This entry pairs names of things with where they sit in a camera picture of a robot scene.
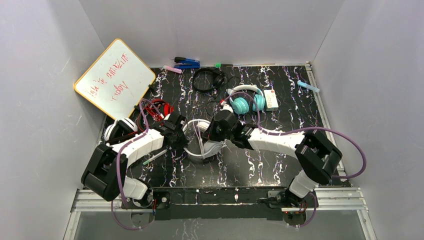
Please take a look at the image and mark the white beige headphones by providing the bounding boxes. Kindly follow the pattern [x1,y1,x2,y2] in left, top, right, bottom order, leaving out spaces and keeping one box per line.
[182,118,225,164]

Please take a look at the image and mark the red headphones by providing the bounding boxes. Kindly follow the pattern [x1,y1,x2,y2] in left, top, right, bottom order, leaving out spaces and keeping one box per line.
[135,98,175,132]

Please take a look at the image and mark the small black headphones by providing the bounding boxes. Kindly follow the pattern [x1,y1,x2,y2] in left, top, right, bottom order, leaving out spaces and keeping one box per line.
[191,68,241,102]

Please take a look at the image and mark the black and white headphones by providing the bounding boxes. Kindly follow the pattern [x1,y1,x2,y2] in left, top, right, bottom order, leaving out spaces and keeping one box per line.
[103,117,139,145]

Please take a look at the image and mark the small white labelled box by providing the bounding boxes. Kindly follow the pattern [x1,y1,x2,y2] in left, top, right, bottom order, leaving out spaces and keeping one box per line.
[263,89,279,111]

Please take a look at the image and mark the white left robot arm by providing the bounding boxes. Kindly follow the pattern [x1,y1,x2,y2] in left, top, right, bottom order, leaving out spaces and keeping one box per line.
[81,112,188,208]

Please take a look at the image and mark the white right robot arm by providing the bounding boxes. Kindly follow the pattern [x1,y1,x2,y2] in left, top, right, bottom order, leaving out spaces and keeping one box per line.
[202,110,343,206]

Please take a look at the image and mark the teal headphones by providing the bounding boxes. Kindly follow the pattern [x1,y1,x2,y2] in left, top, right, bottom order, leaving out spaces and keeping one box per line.
[226,84,266,115]

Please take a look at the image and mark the green capped marker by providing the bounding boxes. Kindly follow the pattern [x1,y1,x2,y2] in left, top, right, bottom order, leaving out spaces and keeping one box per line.
[214,63,234,68]

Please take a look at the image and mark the pink marker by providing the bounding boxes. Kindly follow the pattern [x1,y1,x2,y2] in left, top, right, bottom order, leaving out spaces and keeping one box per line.
[163,65,183,74]

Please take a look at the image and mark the blue stapler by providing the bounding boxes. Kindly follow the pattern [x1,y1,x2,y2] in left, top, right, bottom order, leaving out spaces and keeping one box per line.
[173,56,201,70]

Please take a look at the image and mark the yellow framed whiteboard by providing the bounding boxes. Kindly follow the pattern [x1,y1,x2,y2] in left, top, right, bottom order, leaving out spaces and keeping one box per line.
[73,38,156,120]

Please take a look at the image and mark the light blue marker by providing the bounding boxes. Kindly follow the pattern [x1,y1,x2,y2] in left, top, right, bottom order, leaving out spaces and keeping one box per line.
[297,80,320,93]

